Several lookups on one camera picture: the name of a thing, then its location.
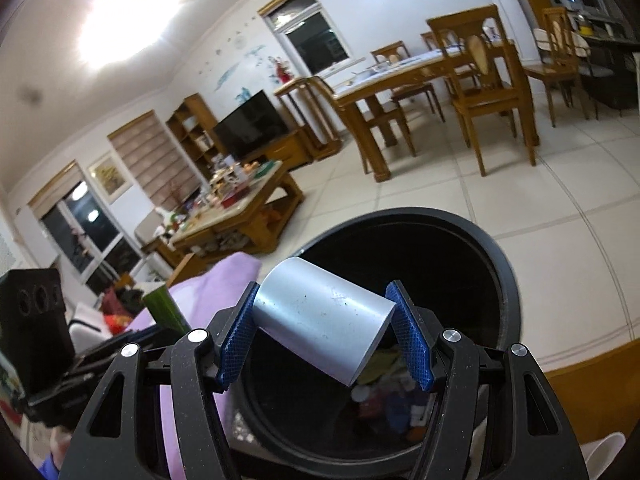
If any silver cylindrical can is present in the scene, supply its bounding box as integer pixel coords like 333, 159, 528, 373
253, 257, 395, 386

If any black trash bin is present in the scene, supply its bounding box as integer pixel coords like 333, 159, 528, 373
232, 207, 522, 479

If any purple tablecloth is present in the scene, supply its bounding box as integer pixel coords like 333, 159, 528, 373
160, 252, 262, 479

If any wooden coffee table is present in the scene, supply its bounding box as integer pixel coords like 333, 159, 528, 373
170, 162, 305, 262

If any wooden bookshelf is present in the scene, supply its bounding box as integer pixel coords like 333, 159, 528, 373
166, 93, 219, 180

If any black television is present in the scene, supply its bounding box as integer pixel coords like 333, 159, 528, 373
214, 90, 290, 159

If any wooden dining chair near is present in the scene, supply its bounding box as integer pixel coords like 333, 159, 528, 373
427, 4, 536, 176

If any tall wooden plant stand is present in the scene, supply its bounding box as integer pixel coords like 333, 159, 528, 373
273, 77, 342, 162

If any wooden dining table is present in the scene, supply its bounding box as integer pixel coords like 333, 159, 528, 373
332, 39, 539, 182

